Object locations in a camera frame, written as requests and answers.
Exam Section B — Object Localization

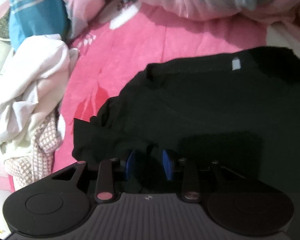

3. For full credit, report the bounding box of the blue patterned quilt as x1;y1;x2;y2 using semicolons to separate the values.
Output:
8;0;70;50

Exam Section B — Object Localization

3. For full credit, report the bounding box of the beige houndstooth garment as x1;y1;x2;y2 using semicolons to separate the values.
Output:
4;110;62;191

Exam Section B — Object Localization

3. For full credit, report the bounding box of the black t-shirt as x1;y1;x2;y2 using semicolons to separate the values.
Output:
72;47;300;192

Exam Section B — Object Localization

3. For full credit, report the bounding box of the white shirt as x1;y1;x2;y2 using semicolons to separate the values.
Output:
0;34;78;145

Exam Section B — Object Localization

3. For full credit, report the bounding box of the dark floral pillow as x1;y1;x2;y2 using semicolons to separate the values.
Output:
0;10;10;42

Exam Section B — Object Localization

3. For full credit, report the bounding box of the cream fleece garment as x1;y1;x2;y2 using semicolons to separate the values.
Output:
0;119;65;170

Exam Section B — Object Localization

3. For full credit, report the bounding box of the pink floral bed blanket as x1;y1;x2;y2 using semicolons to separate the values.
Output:
0;2;300;193

